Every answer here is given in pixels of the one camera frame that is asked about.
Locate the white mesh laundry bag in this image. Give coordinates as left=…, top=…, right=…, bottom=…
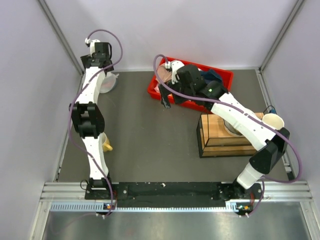
left=99, top=72, right=119, bottom=94

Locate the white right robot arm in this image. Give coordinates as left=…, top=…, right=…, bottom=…
left=158, top=60, right=290, bottom=198

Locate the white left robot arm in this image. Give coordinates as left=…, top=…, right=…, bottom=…
left=69, top=39, right=114, bottom=200

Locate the beige garment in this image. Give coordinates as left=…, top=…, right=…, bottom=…
left=157, top=63, right=172, bottom=83

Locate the navy blue garment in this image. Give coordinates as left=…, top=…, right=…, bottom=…
left=199, top=69, right=223, bottom=87

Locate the red plastic bin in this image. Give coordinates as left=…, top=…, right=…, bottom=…
left=147, top=59, right=234, bottom=113

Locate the cream bowl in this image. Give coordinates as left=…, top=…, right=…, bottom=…
left=223, top=119, right=243, bottom=137

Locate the yellow mug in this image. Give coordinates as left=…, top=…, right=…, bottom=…
left=101, top=132, right=113, bottom=152

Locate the blue cup cream inside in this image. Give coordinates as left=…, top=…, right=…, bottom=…
left=262, top=105, right=285, bottom=130

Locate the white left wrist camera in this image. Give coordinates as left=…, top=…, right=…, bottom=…
left=85, top=38, right=101, bottom=56

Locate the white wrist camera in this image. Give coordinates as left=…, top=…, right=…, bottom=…
left=85, top=38, right=101, bottom=56
left=164, top=59, right=185, bottom=85

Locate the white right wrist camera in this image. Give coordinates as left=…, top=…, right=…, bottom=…
left=164, top=59, right=185, bottom=85

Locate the black wire wooden shelf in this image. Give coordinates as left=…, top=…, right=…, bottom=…
left=196, top=114, right=256, bottom=158

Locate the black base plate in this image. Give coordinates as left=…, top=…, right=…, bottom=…
left=84, top=181, right=265, bottom=208

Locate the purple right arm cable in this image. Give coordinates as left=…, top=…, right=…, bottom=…
left=152, top=54, right=304, bottom=217

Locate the grey slotted cable duct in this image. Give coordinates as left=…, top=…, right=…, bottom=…
left=50, top=202, right=239, bottom=213

